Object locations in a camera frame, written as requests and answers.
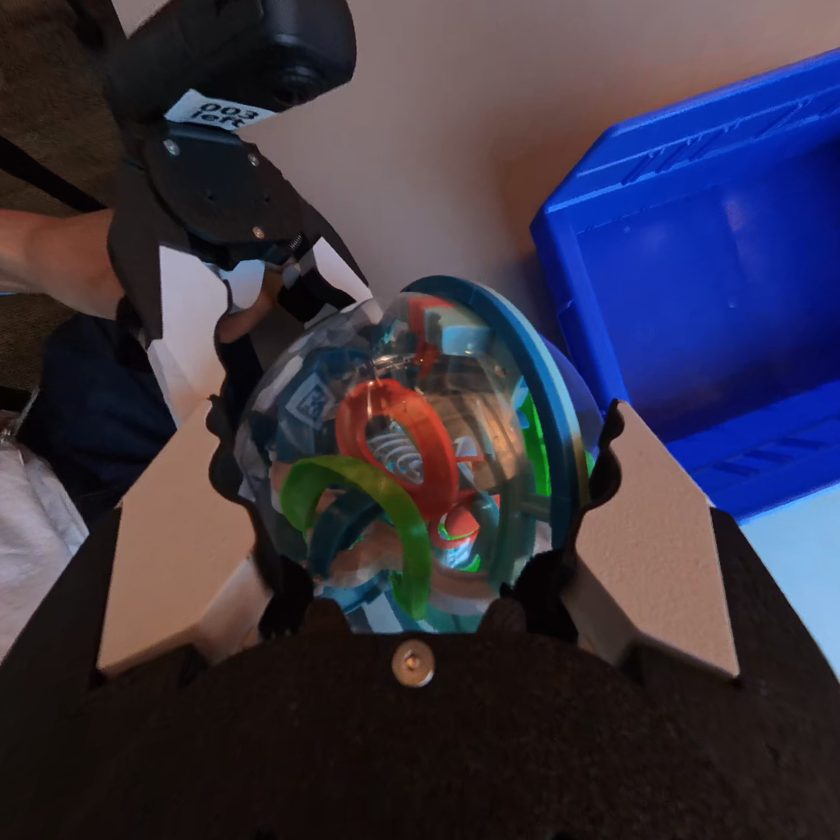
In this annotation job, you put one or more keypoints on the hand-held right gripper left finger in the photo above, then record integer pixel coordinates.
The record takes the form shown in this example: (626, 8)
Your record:
(170, 558)

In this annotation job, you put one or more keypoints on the person's left hand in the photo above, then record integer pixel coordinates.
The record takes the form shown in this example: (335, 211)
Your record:
(249, 318)

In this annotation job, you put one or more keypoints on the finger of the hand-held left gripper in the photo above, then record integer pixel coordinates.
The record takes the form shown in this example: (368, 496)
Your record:
(298, 272)
(190, 295)

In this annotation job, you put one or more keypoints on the clear plastic maze ball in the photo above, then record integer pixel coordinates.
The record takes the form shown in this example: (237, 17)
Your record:
(420, 459)

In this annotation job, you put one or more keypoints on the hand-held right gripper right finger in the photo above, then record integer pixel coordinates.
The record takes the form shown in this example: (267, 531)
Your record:
(656, 564)

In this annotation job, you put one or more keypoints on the large blue plastic bin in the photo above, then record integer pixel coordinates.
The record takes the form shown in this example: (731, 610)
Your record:
(709, 282)

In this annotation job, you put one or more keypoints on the person's left forearm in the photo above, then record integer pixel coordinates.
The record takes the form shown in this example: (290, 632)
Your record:
(59, 262)

